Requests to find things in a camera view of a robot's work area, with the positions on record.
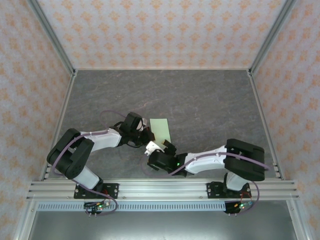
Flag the light green paper sheet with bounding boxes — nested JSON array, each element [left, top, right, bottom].
[[149, 118, 172, 143]]

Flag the grey metal panel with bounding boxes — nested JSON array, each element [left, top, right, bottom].
[[27, 211, 293, 240]]

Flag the aluminium mounting rail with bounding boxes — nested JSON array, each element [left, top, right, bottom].
[[26, 180, 300, 201]]

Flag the slotted grey cable duct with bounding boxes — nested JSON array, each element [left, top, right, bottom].
[[36, 202, 227, 212]]

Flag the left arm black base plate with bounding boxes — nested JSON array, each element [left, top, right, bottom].
[[73, 183, 120, 200]]

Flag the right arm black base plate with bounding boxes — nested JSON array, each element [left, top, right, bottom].
[[206, 182, 252, 200]]

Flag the aluminium side rail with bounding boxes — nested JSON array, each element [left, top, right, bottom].
[[39, 71, 79, 181], [246, 71, 285, 181]]

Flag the aluminium corner post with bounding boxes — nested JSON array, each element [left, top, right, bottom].
[[26, 0, 77, 76], [247, 0, 298, 76]]

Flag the aluminium frame leg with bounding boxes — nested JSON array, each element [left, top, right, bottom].
[[286, 199, 305, 240], [13, 199, 38, 240]]

